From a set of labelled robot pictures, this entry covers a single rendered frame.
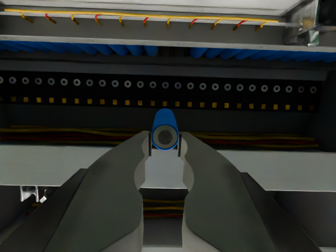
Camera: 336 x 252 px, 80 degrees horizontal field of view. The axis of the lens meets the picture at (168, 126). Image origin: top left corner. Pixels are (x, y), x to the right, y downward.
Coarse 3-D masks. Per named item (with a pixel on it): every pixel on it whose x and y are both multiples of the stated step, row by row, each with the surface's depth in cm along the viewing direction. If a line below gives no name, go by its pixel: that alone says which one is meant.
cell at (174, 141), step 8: (160, 112) 17; (168, 112) 17; (160, 120) 14; (168, 120) 13; (152, 128) 13; (160, 128) 13; (168, 128) 13; (176, 128) 13; (152, 136) 13; (160, 136) 13; (168, 136) 13; (176, 136) 13; (160, 144) 13; (168, 144) 13
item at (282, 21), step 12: (0, 12) 18; (12, 12) 18; (24, 12) 18; (132, 12) 18; (144, 12) 18; (156, 12) 18; (168, 12) 18; (180, 12) 18; (192, 12) 18; (264, 24) 19; (276, 24) 18
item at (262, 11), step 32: (0, 0) 17; (32, 0) 17; (64, 0) 16; (96, 0) 16; (128, 0) 16; (160, 0) 16; (192, 0) 16; (224, 0) 16; (256, 0) 16; (288, 0) 15; (0, 64) 32; (32, 64) 32; (64, 64) 32; (96, 64) 32; (128, 64) 32
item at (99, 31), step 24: (0, 24) 18; (24, 24) 18; (48, 24) 18; (72, 24) 18; (96, 24) 18; (120, 24) 18; (144, 24) 18; (168, 24) 18; (192, 24) 19; (216, 24) 19; (240, 24) 19; (240, 48) 21; (264, 48) 20; (288, 48) 20; (312, 48) 20
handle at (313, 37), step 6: (318, 24) 15; (312, 30) 16; (318, 30) 15; (324, 30) 14; (330, 30) 13; (306, 36) 16; (312, 36) 16; (318, 36) 16; (306, 42) 16; (312, 42) 16; (318, 42) 16
